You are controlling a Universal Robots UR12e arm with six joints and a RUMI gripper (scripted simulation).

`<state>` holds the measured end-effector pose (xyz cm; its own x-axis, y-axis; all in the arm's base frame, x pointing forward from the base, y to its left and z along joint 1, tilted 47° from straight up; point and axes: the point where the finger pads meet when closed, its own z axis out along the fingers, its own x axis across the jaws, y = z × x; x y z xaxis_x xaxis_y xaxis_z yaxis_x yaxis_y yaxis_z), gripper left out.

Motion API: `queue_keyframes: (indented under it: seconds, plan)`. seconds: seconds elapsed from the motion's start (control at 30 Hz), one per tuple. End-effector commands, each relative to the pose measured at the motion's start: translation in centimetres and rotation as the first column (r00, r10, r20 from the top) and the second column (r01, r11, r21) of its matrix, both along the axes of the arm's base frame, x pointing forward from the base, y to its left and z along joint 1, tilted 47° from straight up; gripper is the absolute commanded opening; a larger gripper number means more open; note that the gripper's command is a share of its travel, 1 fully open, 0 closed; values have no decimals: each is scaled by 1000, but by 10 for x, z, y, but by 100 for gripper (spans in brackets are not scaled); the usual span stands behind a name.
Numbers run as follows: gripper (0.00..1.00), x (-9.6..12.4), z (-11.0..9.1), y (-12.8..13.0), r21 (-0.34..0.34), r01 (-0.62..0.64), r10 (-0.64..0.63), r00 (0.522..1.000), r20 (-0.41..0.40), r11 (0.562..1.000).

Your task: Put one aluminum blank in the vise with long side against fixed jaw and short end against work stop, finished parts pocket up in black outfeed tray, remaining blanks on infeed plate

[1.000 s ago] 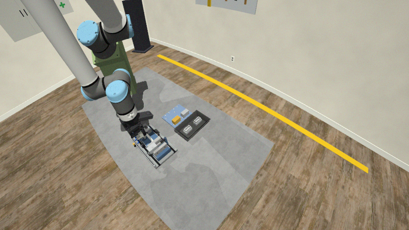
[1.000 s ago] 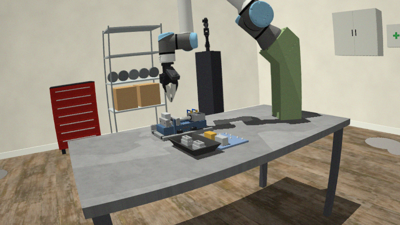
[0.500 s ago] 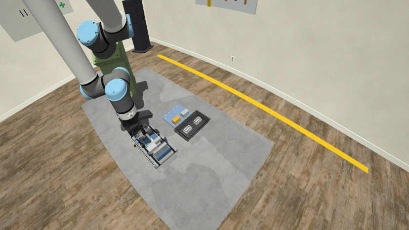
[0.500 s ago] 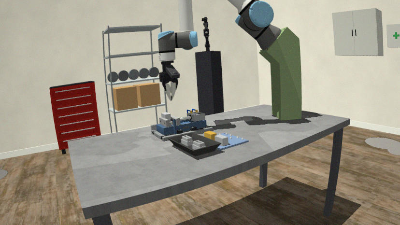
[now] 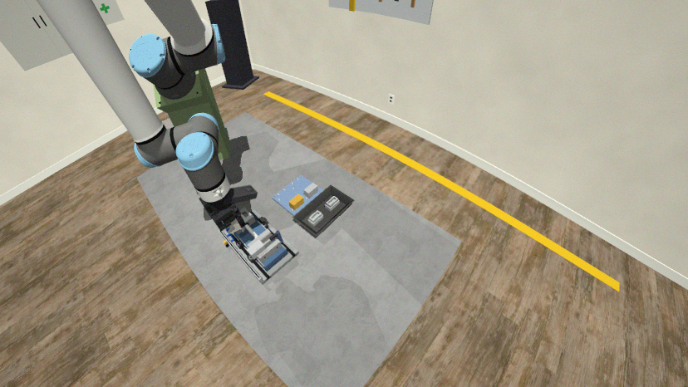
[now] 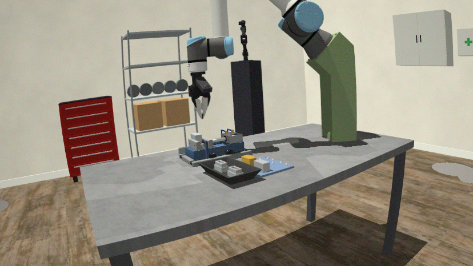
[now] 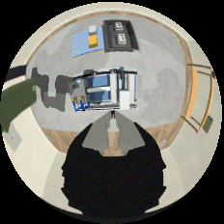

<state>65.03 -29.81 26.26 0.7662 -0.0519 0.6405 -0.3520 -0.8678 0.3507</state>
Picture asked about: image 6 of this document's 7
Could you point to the yellow block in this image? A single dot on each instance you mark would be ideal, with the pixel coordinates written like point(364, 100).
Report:
point(248, 159)

